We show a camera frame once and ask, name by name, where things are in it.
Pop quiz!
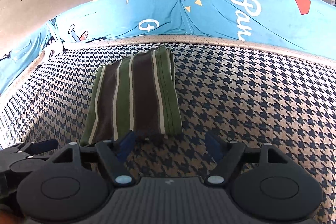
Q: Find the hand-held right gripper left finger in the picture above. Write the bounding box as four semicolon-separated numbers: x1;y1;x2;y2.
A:
51;132;137;186

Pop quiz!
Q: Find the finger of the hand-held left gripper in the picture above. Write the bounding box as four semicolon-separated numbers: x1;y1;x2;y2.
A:
20;138;59;157

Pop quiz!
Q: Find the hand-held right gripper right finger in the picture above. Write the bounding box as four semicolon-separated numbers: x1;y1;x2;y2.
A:
204;132;290;186

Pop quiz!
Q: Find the green brown striped t-shirt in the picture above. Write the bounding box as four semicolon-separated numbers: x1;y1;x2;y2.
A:
79;45;183;147

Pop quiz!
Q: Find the person's left hand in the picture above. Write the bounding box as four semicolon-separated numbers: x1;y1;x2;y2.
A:
0;203;24;224

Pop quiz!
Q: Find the houndstooth sofa mat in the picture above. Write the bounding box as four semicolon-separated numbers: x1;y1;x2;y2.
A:
0;34;336;224

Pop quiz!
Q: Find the blue printed sofa cover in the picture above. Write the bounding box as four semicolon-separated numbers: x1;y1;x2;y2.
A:
0;0;336;94

